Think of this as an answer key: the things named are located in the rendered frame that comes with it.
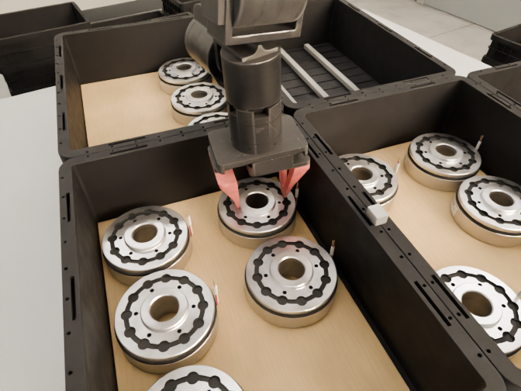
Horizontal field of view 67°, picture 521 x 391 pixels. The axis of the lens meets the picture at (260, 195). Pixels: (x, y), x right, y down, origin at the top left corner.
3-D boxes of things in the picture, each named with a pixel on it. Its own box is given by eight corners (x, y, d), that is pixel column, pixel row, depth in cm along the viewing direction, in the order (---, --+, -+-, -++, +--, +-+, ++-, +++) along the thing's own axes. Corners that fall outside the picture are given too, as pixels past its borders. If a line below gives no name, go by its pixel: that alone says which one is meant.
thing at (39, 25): (101, 88, 215) (74, 1, 183) (118, 114, 196) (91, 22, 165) (22, 108, 200) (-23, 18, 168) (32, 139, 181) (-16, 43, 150)
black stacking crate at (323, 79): (436, 135, 71) (459, 76, 63) (285, 174, 63) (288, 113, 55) (330, 46, 97) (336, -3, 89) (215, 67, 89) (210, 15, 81)
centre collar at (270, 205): (281, 212, 50) (281, 209, 50) (243, 220, 49) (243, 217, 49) (269, 187, 53) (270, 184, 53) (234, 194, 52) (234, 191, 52)
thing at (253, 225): (306, 226, 49) (306, 223, 49) (227, 243, 47) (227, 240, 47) (281, 174, 56) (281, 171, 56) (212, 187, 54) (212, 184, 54)
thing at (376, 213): (386, 223, 40) (389, 214, 39) (374, 226, 39) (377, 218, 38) (376, 210, 41) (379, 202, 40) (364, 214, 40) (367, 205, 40)
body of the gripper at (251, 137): (208, 143, 47) (198, 88, 42) (289, 126, 49) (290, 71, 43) (220, 179, 42) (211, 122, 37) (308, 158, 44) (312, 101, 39)
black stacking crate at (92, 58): (283, 175, 63) (286, 113, 55) (89, 226, 55) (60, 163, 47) (213, 67, 89) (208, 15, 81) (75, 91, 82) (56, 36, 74)
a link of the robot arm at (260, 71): (237, 58, 33) (292, 40, 35) (202, 32, 38) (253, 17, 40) (243, 126, 38) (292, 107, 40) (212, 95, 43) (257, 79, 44)
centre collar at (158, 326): (194, 322, 39) (194, 319, 39) (146, 340, 38) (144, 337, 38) (182, 283, 43) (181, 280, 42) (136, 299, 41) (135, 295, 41)
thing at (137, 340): (229, 337, 39) (228, 334, 38) (124, 378, 36) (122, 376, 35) (198, 260, 45) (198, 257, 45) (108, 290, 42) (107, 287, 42)
